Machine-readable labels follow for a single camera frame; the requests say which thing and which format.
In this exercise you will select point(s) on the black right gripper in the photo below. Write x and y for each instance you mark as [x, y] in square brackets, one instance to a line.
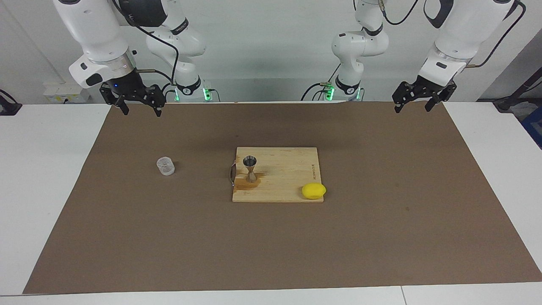
[127, 84]

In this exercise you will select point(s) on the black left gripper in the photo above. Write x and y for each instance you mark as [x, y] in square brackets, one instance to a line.
[428, 85]

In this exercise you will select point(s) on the clear glass cup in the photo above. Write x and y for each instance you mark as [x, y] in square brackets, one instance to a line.
[165, 166]

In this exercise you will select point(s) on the steel jigger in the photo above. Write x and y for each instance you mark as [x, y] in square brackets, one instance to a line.
[250, 161]

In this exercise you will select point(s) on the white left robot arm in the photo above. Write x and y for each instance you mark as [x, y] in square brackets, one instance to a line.
[465, 29]

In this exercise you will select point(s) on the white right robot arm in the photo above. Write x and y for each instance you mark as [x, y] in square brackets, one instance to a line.
[93, 29]

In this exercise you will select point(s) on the black stand with pole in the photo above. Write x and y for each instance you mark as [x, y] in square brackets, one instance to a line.
[506, 103]

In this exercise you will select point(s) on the blue crate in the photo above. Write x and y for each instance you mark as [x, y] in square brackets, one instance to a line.
[534, 127]

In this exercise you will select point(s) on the black clamp base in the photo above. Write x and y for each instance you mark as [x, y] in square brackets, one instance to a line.
[8, 108]

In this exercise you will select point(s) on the brown paper table mat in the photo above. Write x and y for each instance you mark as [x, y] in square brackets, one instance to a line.
[169, 237]

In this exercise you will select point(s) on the yellow lemon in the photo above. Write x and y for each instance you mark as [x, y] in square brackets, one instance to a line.
[313, 191]

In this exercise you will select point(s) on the wooden cutting board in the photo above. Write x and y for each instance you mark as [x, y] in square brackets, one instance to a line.
[288, 169]

